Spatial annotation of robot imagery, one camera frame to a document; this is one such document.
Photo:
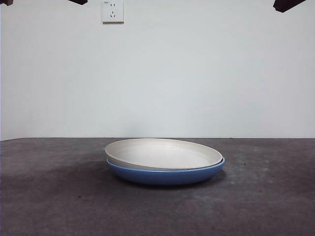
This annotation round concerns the blue plate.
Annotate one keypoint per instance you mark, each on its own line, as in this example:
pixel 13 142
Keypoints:
pixel 167 177

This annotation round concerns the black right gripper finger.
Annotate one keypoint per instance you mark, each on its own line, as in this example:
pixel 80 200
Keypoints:
pixel 284 4

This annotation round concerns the white plate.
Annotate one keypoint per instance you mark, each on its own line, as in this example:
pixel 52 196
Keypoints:
pixel 160 155

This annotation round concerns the white wall socket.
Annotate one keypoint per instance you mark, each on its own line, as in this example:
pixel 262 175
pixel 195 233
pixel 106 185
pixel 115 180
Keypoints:
pixel 112 17

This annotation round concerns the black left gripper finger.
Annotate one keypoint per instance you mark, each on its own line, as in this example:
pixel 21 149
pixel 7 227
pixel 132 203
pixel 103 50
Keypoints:
pixel 79 2
pixel 5 2

